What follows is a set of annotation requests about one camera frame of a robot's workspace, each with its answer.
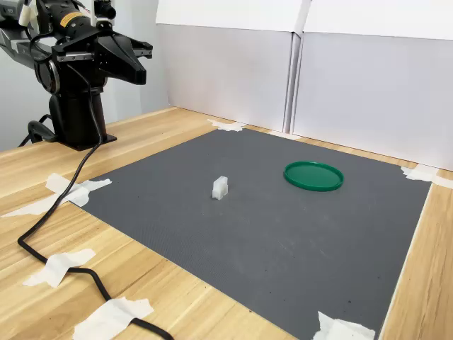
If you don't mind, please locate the white plastic connector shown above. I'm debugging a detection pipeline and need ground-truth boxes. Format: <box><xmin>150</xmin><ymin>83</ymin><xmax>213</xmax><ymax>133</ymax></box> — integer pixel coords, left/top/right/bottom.
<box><xmin>19</xmin><ymin>3</ymin><xmax>37</xmax><ymax>28</ymax></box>

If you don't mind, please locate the dark grey mat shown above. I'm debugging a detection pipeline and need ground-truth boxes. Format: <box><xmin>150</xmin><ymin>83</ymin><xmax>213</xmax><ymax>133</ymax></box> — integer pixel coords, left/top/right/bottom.
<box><xmin>69</xmin><ymin>127</ymin><xmax>433</xmax><ymax>340</ymax></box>

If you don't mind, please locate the small white plastic terminal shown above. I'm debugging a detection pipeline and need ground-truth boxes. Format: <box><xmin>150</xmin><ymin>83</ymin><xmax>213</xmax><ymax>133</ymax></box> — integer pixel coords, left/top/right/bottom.
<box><xmin>211</xmin><ymin>176</ymin><xmax>229</xmax><ymax>201</ymax></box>

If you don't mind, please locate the white tape piece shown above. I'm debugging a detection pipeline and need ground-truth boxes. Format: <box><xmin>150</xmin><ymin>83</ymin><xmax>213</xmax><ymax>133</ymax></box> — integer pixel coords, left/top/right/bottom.
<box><xmin>45</xmin><ymin>172</ymin><xmax>90</xmax><ymax>208</ymax></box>
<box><xmin>23</xmin><ymin>248</ymin><xmax>97</xmax><ymax>288</ymax></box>
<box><xmin>72</xmin><ymin>296</ymin><xmax>155</xmax><ymax>340</ymax></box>
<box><xmin>207</xmin><ymin>118</ymin><xmax>246</xmax><ymax>132</ymax></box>
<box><xmin>400</xmin><ymin>164</ymin><xmax>453</xmax><ymax>188</ymax></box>
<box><xmin>313</xmin><ymin>310</ymin><xmax>376</xmax><ymax>340</ymax></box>

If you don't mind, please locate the black base power cable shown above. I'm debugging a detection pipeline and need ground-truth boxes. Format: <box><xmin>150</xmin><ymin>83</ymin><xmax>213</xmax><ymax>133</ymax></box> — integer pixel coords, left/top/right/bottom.
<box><xmin>17</xmin><ymin>113</ymin><xmax>58</xmax><ymax>148</ymax></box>

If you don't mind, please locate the round green lid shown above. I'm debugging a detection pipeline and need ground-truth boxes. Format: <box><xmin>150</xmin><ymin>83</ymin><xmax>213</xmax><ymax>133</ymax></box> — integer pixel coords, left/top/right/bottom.
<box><xmin>283</xmin><ymin>161</ymin><xmax>345</xmax><ymax>193</ymax></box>

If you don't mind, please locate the long white tape strip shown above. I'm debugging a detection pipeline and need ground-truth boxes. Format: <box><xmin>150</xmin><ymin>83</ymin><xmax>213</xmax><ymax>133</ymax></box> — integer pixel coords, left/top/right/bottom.
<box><xmin>0</xmin><ymin>178</ymin><xmax>113</xmax><ymax>219</ymax></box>

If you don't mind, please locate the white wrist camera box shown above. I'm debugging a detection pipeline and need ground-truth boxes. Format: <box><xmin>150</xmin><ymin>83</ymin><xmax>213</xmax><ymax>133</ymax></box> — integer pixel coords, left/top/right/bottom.
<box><xmin>90</xmin><ymin>0</ymin><xmax>117</xmax><ymax>31</ymax></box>

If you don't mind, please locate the long black camera cable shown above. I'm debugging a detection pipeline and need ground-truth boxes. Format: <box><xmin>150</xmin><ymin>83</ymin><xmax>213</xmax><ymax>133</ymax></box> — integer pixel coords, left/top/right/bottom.
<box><xmin>17</xmin><ymin>62</ymin><xmax>175</xmax><ymax>340</ymax></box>

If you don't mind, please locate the short black wrist cable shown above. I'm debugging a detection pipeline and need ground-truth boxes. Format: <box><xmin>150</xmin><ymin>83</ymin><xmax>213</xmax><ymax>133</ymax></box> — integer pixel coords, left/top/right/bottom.
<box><xmin>25</xmin><ymin>24</ymin><xmax>54</xmax><ymax>65</ymax></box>

